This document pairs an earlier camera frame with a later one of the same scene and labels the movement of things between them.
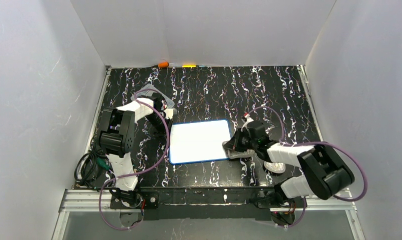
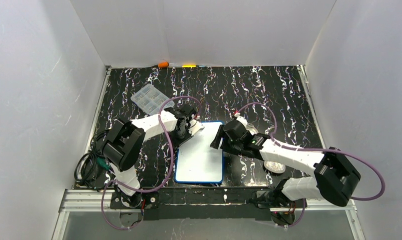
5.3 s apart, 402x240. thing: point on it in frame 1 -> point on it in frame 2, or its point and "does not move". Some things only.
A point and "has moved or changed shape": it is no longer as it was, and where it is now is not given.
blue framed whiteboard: [199, 141] has moved or changed shape
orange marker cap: [163, 64] does not move
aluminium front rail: [88, 200] does not move
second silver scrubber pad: [279, 167] does not move
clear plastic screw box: [148, 90] does not move
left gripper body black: [160, 120] -> [181, 131]
